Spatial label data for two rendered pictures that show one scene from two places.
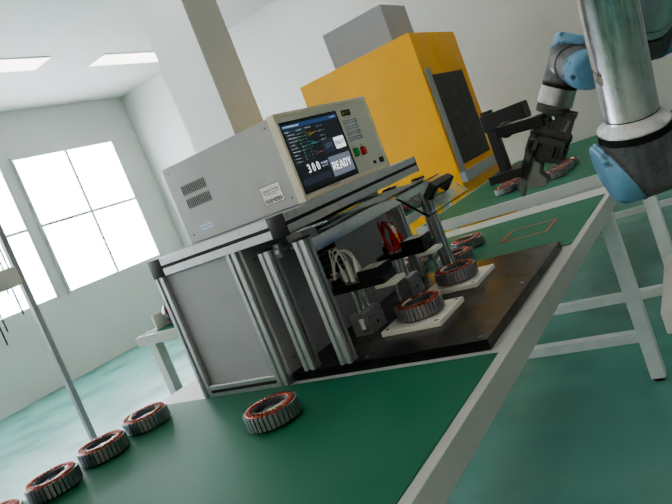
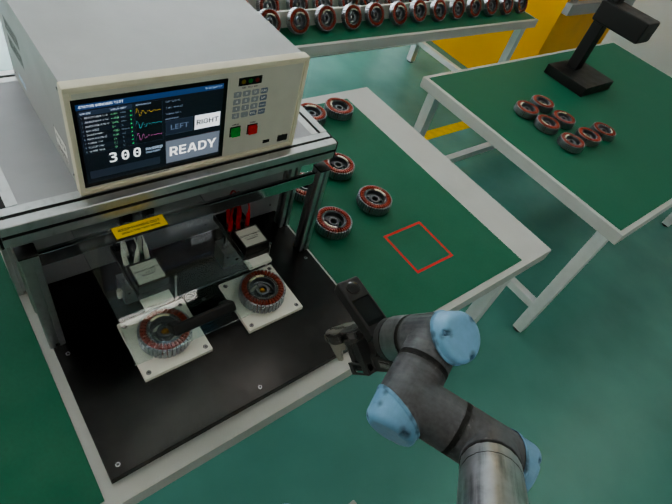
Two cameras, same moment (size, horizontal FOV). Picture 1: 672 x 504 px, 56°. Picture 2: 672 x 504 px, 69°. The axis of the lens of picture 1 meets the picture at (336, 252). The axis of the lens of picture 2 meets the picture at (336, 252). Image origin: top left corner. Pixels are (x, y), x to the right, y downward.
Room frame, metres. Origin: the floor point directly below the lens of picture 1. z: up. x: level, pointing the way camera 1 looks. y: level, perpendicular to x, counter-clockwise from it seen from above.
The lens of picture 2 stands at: (0.90, -0.46, 1.76)
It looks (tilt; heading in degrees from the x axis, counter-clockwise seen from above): 46 degrees down; 4
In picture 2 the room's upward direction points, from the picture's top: 20 degrees clockwise
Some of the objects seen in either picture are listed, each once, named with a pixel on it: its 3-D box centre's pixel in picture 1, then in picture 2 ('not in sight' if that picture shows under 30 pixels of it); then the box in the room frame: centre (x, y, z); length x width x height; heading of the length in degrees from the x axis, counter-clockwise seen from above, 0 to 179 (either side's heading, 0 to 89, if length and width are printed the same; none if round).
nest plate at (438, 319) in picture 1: (423, 316); (165, 337); (1.40, -0.13, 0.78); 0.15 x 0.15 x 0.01; 55
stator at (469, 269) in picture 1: (455, 272); (261, 290); (1.60, -0.27, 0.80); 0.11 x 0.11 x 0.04
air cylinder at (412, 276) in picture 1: (408, 285); not in sight; (1.68, -0.15, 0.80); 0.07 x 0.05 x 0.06; 145
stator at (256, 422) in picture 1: (272, 411); not in sight; (1.18, 0.23, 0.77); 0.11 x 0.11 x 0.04
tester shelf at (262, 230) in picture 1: (295, 212); (152, 122); (1.68, 0.06, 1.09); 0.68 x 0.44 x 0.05; 145
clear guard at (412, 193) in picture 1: (381, 210); (163, 258); (1.41, -0.13, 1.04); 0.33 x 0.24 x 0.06; 55
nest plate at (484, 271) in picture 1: (459, 281); (260, 296); (1.60, -0.27, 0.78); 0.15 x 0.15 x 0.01; 55
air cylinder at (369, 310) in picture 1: (368, 319); not in sight; (1.48, -0.01, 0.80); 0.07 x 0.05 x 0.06; 145
